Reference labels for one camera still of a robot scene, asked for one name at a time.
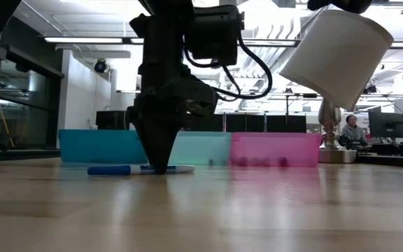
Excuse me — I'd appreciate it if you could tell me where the black monitor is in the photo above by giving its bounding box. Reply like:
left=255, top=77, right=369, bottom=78
left=368, top=111, right=403, bottom=139
left=95, top=110, right=129, bottom=131

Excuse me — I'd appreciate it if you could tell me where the white shade table lamp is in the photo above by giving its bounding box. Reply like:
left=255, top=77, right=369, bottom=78
left=278, top=9, right=395, bottom=165

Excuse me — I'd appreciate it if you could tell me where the blue plastic bin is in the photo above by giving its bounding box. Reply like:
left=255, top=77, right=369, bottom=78
left=58, top=129, right=148, bottom=165

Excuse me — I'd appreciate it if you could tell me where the thin blue white marker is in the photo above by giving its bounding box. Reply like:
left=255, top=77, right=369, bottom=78
left=87, top=164, right=196, bottom=176

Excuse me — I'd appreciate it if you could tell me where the person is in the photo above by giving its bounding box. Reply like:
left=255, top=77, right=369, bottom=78
left=341, top=114, right=368, bottom=144

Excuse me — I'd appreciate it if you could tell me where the black dome ceiling camera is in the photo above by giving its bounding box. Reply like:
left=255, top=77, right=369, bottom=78
left=93, top=58, right=108, bottom=74

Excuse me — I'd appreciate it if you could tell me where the teal plastic bin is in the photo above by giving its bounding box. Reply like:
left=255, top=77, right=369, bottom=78
left=168, top=131, right=232, bottom=166

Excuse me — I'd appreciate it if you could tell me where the pink plastic bin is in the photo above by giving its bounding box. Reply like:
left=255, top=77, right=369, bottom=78
left=229, top=132, right=323, bottom=168

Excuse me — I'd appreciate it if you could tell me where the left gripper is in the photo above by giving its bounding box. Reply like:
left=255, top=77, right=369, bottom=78
left=126, top=64, right=220, bottom=175

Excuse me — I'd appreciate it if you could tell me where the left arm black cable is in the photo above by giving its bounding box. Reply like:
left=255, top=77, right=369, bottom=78
left=183, top=31, right=274, bottom=102

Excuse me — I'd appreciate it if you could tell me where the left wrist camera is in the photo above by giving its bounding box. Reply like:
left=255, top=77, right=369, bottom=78
left=186, top=4, right=245, bottom=67

